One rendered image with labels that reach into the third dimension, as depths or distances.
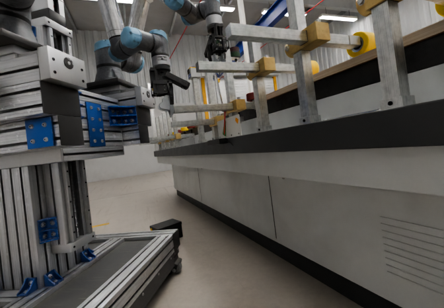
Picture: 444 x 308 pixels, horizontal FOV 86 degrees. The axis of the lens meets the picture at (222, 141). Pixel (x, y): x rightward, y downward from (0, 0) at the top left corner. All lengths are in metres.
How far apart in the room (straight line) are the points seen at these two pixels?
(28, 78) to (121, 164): 8.02
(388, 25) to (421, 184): 0.33
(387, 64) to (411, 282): 0.65
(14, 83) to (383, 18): 0.93
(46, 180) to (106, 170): 7.69
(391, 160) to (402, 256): 0.40
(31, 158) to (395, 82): 1.06
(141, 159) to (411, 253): 8.32
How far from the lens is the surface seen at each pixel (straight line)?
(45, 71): 0.82
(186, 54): 9.74
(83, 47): 9.66
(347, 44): 0.90
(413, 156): 0.63
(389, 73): 0.62
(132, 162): 8.79
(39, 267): 1.20
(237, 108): 1.12
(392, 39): 0.63
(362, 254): 1.06
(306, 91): 0.77
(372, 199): 0.95
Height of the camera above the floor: 0.67
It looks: 1 degrees up
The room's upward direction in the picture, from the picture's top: 7 degrees counter-clockwise
